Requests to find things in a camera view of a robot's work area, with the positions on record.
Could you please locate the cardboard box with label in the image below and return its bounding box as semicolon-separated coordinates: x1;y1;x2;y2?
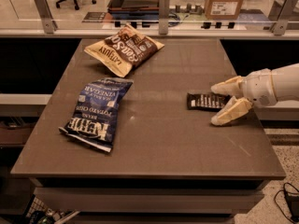
204;0;244;20

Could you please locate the black rxbar chocolate bar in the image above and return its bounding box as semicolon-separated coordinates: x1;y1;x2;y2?
187;93;230;112

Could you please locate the blue kettle chip bag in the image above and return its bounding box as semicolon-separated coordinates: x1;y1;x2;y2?
59;77;134;152

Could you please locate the middle metal glass bracket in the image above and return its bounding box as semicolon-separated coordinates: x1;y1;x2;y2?
159;0;170;35

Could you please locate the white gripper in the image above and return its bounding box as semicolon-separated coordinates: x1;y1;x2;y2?
211;69;278;126

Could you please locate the brown and yellow chip bag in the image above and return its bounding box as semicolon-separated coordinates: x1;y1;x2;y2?
84;24;164;77

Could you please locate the black cable on floor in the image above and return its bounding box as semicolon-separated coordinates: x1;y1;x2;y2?
274;182;299;224

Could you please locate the right metal glass bracket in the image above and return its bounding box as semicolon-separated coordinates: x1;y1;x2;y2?
271;0;298;35

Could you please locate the left metal glass bracket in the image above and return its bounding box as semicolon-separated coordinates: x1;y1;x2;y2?
34;0;57;34

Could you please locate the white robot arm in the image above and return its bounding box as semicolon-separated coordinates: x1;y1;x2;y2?
211;63;299;126

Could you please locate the open tray box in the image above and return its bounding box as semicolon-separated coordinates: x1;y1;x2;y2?
107;0;159;21

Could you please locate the metal glass bracket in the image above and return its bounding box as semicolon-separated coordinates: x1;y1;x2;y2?
271;0;298;35
159;0;170;35
34;0;57;34

